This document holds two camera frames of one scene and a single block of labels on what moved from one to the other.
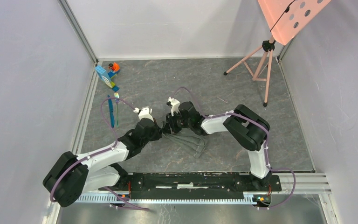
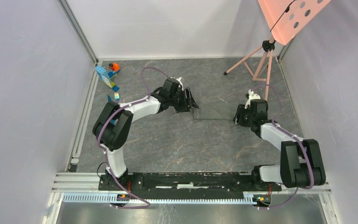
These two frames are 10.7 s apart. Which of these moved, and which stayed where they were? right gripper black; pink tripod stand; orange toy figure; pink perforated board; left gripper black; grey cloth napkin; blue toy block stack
Moved: left gripper black; grey cloth napkin; right gripper black
Stayed: pink tripod stand; pink perforated board; orange toy figure; blue toy block stack
